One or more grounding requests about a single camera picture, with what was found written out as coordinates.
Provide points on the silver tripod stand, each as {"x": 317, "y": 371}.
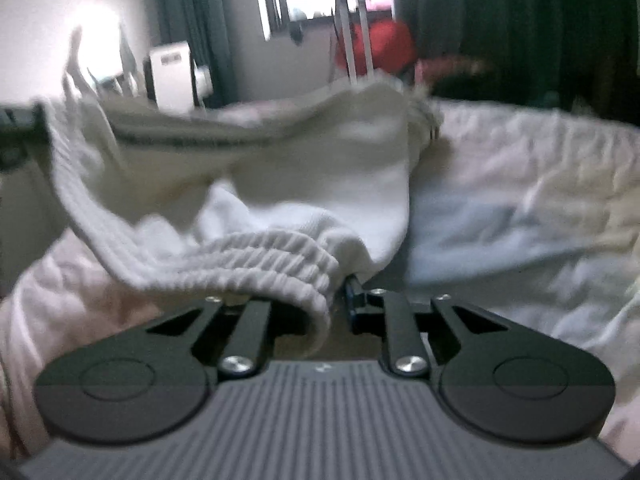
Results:
{"x": 345, "y": 32}

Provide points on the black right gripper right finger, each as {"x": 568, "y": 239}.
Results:
{"x": 495, "y": 376}

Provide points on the dark teal curtain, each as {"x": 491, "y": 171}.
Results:
{"x": 537, "y": 51}
{"x": 203, "y": 24}

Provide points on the pink bed sheet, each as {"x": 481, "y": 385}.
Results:
{"x": 533, "y": 215}

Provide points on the white black chair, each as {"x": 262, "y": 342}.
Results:
{"x": 173, "y": 80}

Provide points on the red bag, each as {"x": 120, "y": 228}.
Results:
{"x": 392, "y": 46}

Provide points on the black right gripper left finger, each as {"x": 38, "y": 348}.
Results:
{"x": 145, "y": 382}

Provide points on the dark teal left curtain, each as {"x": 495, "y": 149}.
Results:
{"x": 203, "y": 24}

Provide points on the dark teal right curtain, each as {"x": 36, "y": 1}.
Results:
{"x": 537, "y": 51}

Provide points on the white sweatpants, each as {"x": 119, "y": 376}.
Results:
{"x": 281, "y": 199}

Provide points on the pink floral cloth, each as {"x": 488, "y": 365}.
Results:
{"x": 428, "y": 71}

